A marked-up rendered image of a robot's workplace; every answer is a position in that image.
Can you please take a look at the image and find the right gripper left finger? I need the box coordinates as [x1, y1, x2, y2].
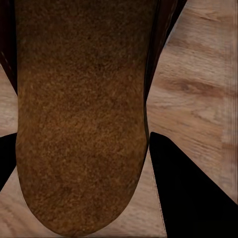
[0, 133, 17, 192]

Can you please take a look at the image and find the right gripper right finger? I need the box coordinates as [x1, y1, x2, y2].
[149, 132, 238, 238]

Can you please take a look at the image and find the sandal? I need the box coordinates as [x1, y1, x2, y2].
[0, 0, 187, 238]

